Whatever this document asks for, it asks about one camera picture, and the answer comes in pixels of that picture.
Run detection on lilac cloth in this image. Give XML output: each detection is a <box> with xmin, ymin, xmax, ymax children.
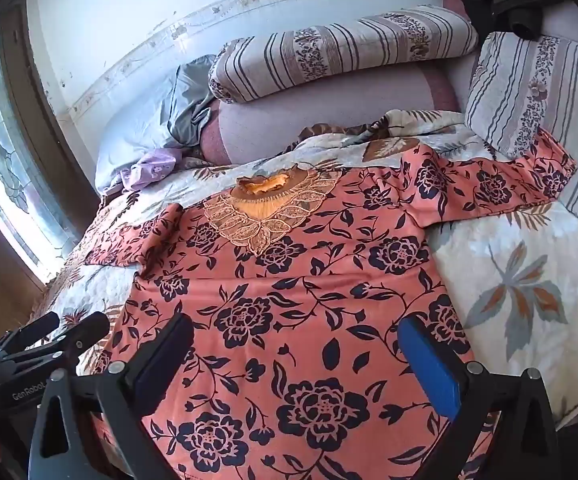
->
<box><xmin>119</xmin><ymin>149</ymin><xmax>177</xmax><ymax>192</ymax></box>

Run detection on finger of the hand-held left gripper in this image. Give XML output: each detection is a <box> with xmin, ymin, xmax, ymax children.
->
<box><xmin>0</xmin><ymin>311</ymin><xmax>111</xmax><ymax>368</ymax></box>
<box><xmin>0</xmin><ymin>311</ymin><xmax>61</xmax><ymax>356</ymax></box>

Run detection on square striped floral pillow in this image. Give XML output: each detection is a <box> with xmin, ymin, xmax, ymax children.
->
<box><xmin>464</xmin><ymin>31</ymin><xmax>578</xmax><ymax>256</ymax></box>

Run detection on leaf print blanket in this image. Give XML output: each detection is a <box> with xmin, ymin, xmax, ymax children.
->
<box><xmin>29</xmin><ymin>109</ymin><xmax>578</xmax><ymax>480</ymax></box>

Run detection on grey satin cloth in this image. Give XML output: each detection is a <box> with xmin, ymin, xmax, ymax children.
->
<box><xmin>168</xmin><ymin>54</ymin><xmax>220</xmax><ymax>150</ymax></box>

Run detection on orange floral blouse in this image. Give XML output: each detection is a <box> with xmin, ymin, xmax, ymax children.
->
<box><xmin>83</xmin><ymin>127</ymin><xmax>578</xmax><ymax>480</ymax></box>

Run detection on patterned glass door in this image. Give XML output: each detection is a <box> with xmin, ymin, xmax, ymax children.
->
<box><xmin>0</xmin><ymin>35</ymin><xmax>84</xmax><ymax>286</ymax></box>

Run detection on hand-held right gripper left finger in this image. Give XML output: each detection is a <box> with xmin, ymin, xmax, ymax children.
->
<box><xmin>28</xmin><ymin>312</ymin><xmax>196</xmax><ymax>480</ymax></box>

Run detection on long striped floral pillow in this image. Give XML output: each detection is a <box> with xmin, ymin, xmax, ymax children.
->
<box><xmin>208</xmin><ymin>5</ymin><xmax>480</xmax><ymax>106</ymax></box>

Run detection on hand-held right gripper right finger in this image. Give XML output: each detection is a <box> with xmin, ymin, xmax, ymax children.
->
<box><xmin>400</xmin><ymin>316</ymin><xmax>566</xmax><ymax>480</ymax></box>

